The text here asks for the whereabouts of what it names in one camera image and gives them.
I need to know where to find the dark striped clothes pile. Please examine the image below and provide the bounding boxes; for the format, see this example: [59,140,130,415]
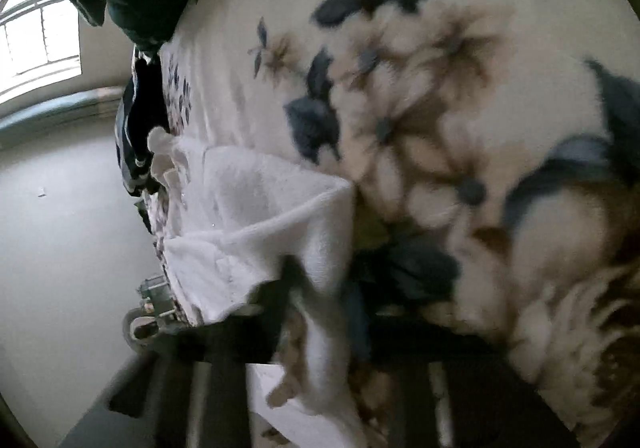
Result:
[114,48,173,201]

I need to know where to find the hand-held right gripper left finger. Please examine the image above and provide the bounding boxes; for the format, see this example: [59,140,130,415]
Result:
[60,255,310,448]

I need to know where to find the white towel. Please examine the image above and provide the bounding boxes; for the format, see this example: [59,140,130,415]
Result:
[146,125,373,448]

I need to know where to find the floral printed blanket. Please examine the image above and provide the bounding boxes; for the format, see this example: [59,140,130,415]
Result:
[131,0,640,448]

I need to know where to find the window sill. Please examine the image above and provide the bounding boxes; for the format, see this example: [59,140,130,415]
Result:
[0,86,128,149]

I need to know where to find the window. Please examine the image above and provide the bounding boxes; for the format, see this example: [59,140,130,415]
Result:
[0,0,85,96]

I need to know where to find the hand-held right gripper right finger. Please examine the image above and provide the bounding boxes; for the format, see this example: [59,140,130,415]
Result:
[345,278,581,448]

